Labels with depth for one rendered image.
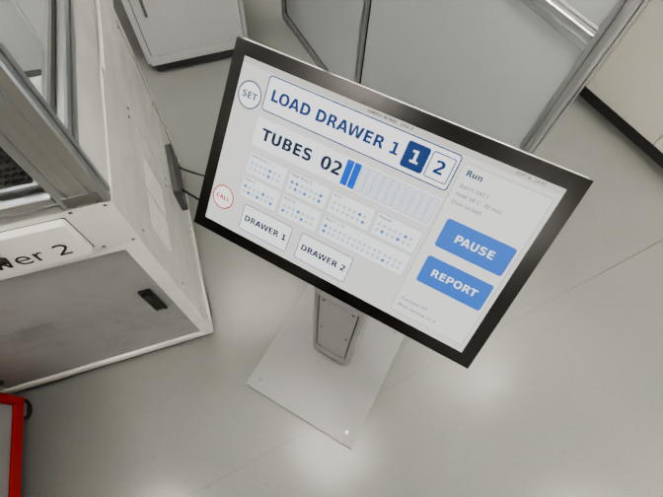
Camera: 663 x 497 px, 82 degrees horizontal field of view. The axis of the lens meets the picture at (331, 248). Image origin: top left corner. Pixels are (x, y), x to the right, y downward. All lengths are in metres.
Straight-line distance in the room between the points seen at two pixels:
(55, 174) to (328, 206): 0.45
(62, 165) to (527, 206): 0.70
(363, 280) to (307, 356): 0.97
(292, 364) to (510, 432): 0.86
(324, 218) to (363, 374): 1.03
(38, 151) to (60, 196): 0.11
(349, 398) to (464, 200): 1.11
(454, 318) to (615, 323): 1.53
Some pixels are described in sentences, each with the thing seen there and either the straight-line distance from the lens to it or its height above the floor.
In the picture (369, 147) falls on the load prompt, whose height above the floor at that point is 1.15.
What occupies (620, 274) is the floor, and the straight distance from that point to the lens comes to 2.22.
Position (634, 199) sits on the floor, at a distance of 2.55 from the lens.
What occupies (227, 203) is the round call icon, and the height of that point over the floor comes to 1.01.
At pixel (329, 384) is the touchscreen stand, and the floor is 0.04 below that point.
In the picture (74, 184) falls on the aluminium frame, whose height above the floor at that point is 1.01.
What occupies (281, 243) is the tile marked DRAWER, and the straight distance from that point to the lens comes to 0.63.
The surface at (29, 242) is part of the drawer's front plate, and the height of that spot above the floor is 0.90.
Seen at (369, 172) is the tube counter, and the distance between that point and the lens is 0.56.
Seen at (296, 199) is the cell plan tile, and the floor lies 1.06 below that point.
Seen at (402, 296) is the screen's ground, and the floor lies 1.01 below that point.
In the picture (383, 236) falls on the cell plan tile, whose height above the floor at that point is 1.06.
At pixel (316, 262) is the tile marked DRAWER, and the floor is 0.99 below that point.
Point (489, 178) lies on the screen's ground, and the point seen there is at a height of 1.16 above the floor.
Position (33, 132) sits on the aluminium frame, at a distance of 0.71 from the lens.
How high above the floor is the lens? 1.54
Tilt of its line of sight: 61 degrees down
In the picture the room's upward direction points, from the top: 6 degrees clockwise
